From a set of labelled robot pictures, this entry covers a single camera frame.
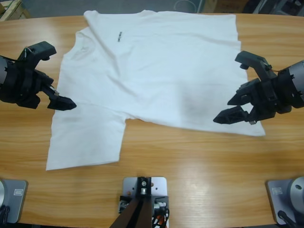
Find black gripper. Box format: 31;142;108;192
213;68;297;124
6;60;77;111

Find white t-shirt with small print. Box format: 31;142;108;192
45;9;266;171

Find brown cardboard box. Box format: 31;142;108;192
203;0;245;13

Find dark machinery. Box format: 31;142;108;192
244;0;304;17

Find wooden crate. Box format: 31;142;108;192
0;0;31;22

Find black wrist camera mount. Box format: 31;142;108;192
234;50;273;80
18;41;57;69

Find grey base plate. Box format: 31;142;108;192
0;179;29;224
265;175;304;226

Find white mount block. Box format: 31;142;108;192
122;176;170;228

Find black base cable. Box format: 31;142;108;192
0;206;10;223
277;210;296;226

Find orange cable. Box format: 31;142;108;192
152;212;170;228

